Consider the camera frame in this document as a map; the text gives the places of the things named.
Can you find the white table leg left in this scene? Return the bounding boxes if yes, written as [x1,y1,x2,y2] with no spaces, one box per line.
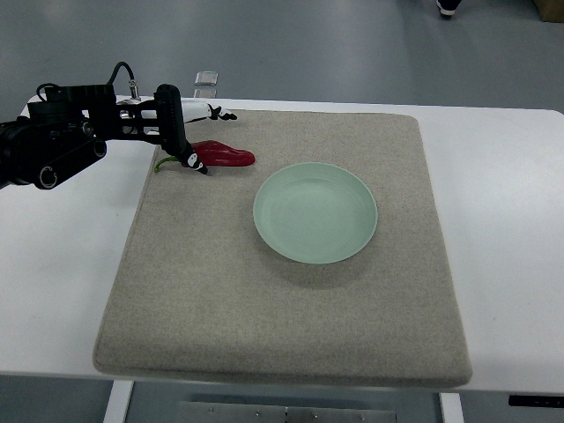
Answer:
[102,381,134,423]

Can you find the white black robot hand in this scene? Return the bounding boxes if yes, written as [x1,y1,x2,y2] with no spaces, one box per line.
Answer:
[140,84,237,174]

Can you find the beige felt mat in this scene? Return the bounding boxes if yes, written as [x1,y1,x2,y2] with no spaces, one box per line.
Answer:
[93,111,472,389]

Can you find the black table control panel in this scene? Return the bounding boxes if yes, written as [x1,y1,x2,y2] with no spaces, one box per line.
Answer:
[508,395,564,408]

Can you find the light green plate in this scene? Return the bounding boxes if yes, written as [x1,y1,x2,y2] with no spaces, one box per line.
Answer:
[253,162,378,264]

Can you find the white table leg right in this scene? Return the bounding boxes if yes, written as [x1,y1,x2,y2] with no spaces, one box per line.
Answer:
[439,393,464,423]

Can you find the white table leg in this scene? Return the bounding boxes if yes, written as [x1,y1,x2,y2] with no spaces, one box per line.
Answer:
[439,393,464,423]
[102,381,134,423]

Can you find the brown cardboard box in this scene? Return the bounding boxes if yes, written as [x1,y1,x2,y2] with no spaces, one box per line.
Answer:
[533,0,564,23]

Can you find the red chili pepper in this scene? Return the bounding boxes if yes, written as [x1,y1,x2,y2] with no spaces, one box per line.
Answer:
[153,140,256,174]

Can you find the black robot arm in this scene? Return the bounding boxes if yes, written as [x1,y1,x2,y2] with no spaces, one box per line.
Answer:
[1,62,161,189]

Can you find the person's shoe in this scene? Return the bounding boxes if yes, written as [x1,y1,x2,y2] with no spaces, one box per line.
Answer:
[435,0,462,18]

